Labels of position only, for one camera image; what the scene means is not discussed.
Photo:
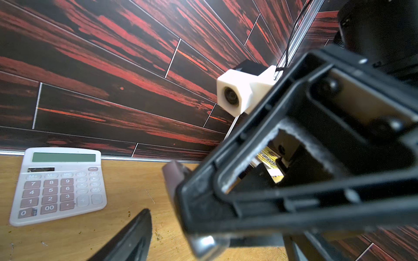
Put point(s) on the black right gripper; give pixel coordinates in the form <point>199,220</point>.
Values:
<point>351,152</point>

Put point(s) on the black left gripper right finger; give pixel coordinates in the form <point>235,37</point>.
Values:
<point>310,247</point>

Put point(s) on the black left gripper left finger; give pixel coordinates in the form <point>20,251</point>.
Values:
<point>132,243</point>

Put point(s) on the large black smart key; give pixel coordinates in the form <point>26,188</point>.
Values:
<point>204,248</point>

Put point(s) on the yellow book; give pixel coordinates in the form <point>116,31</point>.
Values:
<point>268,157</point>

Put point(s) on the white calculator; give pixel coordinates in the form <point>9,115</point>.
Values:
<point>56,183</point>

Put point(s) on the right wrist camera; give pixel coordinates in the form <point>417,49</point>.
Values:
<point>241,88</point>

